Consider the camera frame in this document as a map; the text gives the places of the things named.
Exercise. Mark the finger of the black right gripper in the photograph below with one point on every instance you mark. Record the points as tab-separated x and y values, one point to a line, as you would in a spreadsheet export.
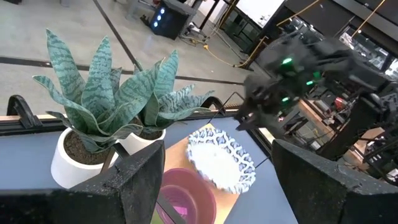
253	124
247	112

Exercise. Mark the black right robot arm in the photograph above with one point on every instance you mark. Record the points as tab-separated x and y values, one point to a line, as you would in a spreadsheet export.
357	68

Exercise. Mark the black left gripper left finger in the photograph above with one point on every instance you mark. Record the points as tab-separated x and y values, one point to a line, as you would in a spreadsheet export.
93	205

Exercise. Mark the yellow translucent plastic bowl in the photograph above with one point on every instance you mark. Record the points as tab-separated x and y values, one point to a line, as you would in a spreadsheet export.
154	220

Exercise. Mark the pink plastic bowl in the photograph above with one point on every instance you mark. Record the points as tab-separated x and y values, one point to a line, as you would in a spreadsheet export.
199	193

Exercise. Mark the snake plant in white pot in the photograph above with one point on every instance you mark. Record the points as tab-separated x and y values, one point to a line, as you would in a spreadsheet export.
168	102
93	93

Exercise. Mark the blue patterned paper bowl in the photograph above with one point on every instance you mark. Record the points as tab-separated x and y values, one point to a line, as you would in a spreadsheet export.
220	165

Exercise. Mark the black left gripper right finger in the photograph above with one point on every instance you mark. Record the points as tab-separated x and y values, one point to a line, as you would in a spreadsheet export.
335	196

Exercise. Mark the black computer tower blue lights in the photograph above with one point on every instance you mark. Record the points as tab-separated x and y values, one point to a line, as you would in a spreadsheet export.
171	20

